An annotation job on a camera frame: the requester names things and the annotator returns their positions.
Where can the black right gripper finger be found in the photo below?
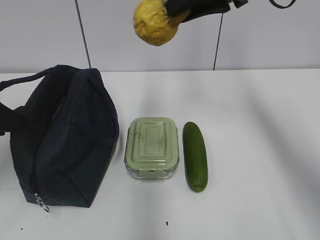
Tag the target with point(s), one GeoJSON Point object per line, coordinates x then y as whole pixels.
{"type": "Point", "coordinates": [198, 8]}

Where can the green cucumber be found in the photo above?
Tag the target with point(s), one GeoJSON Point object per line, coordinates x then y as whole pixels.
{"type": "Point", "coordinates": [195, 157]}

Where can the green lid glass food container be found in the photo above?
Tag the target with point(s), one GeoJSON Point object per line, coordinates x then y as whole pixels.
{"type": "Point", "coordinates": [152, 148]}

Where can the dark blue lunch bag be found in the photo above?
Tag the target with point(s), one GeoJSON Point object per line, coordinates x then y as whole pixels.
{"type": "Point", "coordinates": [63, 138]}

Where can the yellow squash toy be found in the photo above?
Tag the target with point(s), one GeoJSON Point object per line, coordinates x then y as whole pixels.
{"type": "Point", "coordinates": [152, 23]}

